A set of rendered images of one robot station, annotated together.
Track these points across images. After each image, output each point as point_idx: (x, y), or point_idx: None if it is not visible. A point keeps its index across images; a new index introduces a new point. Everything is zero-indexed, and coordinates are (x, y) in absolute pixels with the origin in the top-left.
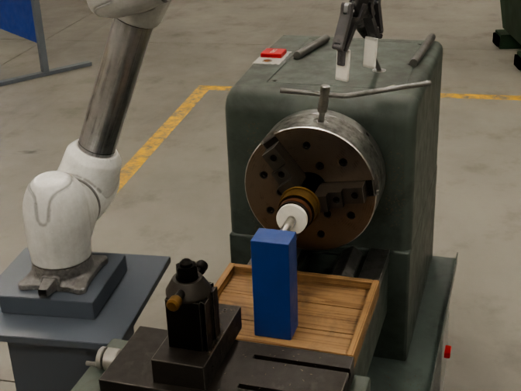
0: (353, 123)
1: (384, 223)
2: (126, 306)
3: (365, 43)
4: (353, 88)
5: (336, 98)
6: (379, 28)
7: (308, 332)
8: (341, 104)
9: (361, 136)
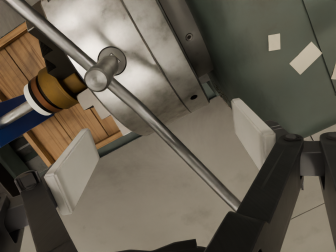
0: (181, 82)
1: (211, 79)
2: None
3: (253, 129)
4: (285, 0)
5: (220, 0)
6: (321, 185)
7: (55, 125)
8: (216, 21)
9: (171, 105)
